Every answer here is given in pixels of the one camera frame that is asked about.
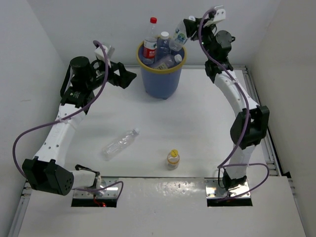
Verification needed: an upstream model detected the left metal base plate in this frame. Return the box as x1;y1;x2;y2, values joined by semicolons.
73;177;124;199

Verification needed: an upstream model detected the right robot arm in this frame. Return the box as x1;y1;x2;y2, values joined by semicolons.
184;16;270;191

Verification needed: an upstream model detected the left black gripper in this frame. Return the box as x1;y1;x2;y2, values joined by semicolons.
84;57;135;90

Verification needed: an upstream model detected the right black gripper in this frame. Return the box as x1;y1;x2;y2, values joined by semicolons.
185;17;217;60

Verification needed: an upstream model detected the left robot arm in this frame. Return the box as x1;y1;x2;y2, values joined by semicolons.
22;56;137;196

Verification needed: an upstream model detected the small yellow cap bottle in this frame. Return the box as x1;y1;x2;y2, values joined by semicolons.
166;149;180;170

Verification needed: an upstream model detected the purple cable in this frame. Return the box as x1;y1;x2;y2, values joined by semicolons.
12;40;124;198
198;8;270;200

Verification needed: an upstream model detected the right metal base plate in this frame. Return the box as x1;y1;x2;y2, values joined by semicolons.
204;178;250;199

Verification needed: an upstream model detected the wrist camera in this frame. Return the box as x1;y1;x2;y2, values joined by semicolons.
207;5;226;26
94;44;116;61

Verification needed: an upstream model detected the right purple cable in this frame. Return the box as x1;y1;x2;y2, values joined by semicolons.
198;8;270;200

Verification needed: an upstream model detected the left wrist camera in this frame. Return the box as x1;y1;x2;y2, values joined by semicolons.
94;44;116;61

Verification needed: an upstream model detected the metal base plate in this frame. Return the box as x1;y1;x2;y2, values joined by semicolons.
73;177;124;199
204;178;250;199

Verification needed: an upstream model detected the water bottle blue white label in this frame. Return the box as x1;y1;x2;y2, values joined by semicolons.
169;16;196;51

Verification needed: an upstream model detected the red cap red label bottle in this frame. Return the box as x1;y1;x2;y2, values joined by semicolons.
143;17;158;65

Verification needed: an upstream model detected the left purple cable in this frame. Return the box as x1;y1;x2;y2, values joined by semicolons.
12;40;124;198

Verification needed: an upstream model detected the clear unlabelled plastic bottle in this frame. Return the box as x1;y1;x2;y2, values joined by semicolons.
101;128;140;161

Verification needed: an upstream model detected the cream translucent plastic bottle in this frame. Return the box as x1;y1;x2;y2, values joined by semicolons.
155;32;170;61

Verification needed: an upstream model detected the blue plastic bin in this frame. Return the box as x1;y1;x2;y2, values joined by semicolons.
136;42;187;100

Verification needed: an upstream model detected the pineapple juice bottle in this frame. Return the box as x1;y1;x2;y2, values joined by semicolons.
151;54;183;70

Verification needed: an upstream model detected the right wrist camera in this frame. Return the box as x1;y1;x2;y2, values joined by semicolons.
207;5;226;26

